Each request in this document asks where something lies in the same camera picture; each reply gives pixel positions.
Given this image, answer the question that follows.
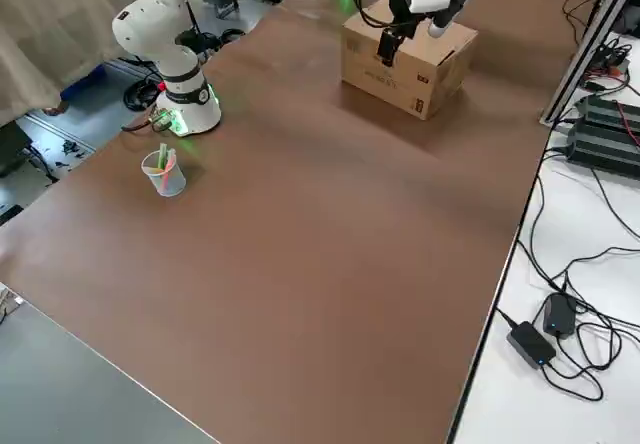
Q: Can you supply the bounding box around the beige curtain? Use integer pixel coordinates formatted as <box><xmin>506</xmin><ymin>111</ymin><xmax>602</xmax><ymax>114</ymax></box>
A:
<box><xmin>0</xmin><ymin>0</ymin><xmax>146</xmax><ymax>128</ymax></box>

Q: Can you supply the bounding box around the black power supply unit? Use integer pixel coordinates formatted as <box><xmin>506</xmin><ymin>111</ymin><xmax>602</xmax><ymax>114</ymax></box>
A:
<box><xmin>574</xmin><ymin>94</ymin><xmax>640</xmax><ymax>133</ymax></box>
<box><xmin>567</xmin><ymin>118</ymin><xmax>640</xmax><ymax>181</ymax></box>

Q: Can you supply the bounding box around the brown cardboard box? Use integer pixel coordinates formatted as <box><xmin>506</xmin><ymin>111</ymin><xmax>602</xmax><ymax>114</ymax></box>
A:
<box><xmin>341</xmin><ymin>0</ymin><xmax>479</xmax><ymax>121</ymax></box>

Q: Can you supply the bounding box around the black power cable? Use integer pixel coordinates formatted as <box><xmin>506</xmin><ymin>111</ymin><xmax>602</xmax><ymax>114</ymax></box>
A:
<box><xmin>527</xmin><ymin>147</ymin><xmax>571</xmax><ymax>295</ymax></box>

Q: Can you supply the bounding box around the black usb hub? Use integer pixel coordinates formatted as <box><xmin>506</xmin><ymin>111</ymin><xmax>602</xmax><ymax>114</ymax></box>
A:
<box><xmin>589</xmin><ymin>38</ymin><xmax>632</xmax><ymax>85</ymax></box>

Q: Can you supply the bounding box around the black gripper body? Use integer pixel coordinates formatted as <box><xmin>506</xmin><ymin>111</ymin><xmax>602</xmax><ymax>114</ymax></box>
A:
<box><xmin>383</xmin><ymin>0</ymin><xmax>427</xmax><ymax>41</ymax></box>

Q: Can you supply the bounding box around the aluminium frame post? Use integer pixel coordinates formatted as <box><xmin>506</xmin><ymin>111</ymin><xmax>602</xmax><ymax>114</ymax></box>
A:
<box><xmin>538</xmin><ymin>0</ymin><xmax>640</xmax><ymax>126</ymax></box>

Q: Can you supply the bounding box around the black power adapter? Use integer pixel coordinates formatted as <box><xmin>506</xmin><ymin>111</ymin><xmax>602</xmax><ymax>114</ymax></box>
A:
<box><xmin>506</xmin><ymin>320</ymin><xmax>558</xmax><ymax>368</ymax></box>
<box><xmin>542</xmin><ymin>291</ymin><xmax>580</xmax><ymax>341</ymax></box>

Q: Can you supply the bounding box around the clear plastic cup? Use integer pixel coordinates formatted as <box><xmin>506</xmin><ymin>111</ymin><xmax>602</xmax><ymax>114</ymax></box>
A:
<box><xmin>140</xmin><ymin>147</ymin><xmax>187</xmax><ymax>198</ymax></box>

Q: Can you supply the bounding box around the pink marker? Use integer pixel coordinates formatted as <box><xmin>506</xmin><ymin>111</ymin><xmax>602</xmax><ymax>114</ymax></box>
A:
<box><xmin>162</xmin><ymin>148</ymin><xmax>179</xmax><ymax>185</ymax></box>

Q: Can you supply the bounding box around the grey side table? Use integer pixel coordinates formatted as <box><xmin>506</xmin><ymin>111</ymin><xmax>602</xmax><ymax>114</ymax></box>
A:
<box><xmin>0</xmin><ymin>283</ymin><xmax>221</xmax><ymax>444</ymax></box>

